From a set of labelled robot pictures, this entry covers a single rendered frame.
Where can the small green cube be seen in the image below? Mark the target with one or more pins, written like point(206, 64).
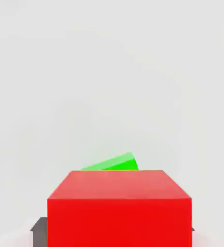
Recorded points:
point(121, 163)

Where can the small red cube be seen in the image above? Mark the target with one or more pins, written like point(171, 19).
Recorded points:
point(119, 216)

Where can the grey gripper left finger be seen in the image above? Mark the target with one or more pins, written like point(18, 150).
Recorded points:
point(40, 232)

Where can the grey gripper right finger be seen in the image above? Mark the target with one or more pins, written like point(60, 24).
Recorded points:
point(192, 229)

